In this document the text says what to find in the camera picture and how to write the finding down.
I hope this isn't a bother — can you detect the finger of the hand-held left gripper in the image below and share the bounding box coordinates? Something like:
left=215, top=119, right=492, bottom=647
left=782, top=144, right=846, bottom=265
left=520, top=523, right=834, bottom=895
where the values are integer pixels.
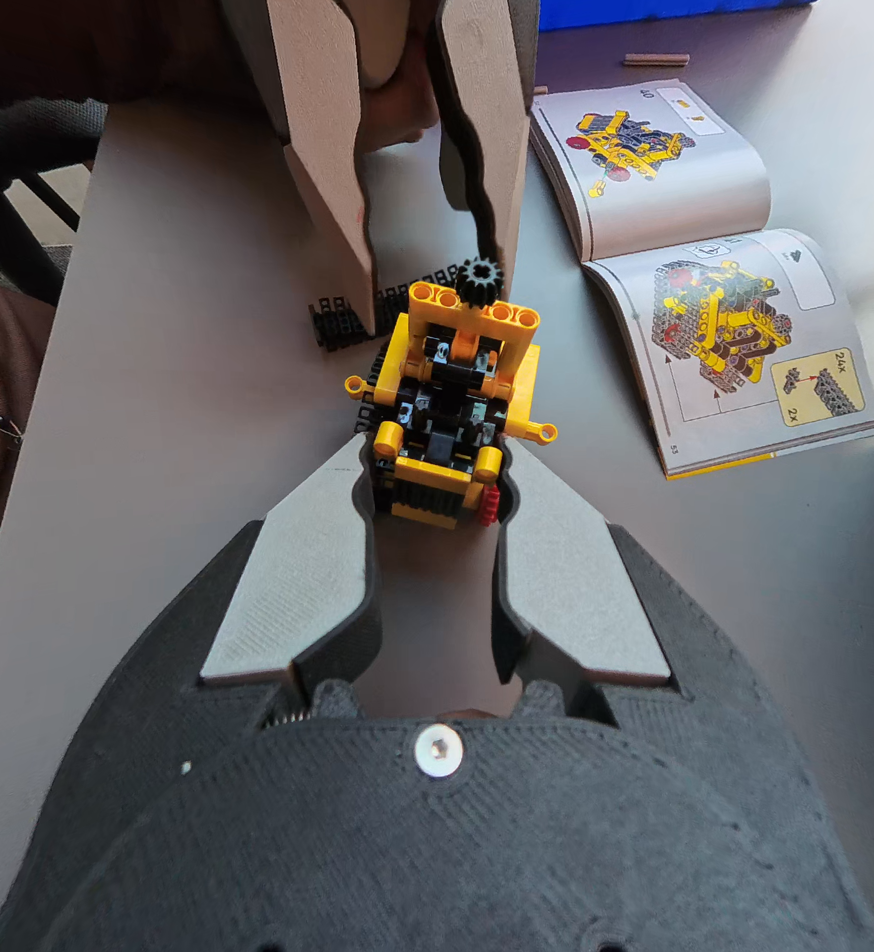
left=266, top=0, right=380, bottom=339
left=426, top=0, right=533, bottom=287

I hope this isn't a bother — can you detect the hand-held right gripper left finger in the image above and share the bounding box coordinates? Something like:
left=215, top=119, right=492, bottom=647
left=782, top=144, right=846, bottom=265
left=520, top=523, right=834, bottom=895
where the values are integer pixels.
left=199, top=433, right=384, bottom=696

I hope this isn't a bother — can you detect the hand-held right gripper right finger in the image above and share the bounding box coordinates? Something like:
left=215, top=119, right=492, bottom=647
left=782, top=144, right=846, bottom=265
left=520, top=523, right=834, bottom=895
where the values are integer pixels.
left=491, top=437, right=674, bottom=689

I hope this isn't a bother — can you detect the yellow lego bulldozer model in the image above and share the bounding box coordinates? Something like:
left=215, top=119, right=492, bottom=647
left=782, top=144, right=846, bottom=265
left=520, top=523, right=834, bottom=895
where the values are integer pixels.
left=344, top=256, right=559, bottom=531

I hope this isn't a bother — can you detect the lego instruction booklet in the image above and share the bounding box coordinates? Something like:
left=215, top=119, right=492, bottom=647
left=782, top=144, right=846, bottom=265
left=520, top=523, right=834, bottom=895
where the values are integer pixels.
left=530, top=78, right=874, bottom=480

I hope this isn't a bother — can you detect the person's left hand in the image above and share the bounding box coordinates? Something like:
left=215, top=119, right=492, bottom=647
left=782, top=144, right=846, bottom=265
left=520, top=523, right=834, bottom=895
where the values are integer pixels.
left=357, top=43, right=445, bottom=155

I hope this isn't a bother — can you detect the blue plastic bin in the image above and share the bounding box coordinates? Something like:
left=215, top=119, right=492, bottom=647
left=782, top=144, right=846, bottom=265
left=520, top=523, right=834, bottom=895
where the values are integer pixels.
left=537, top=0, right=813, bottom=32

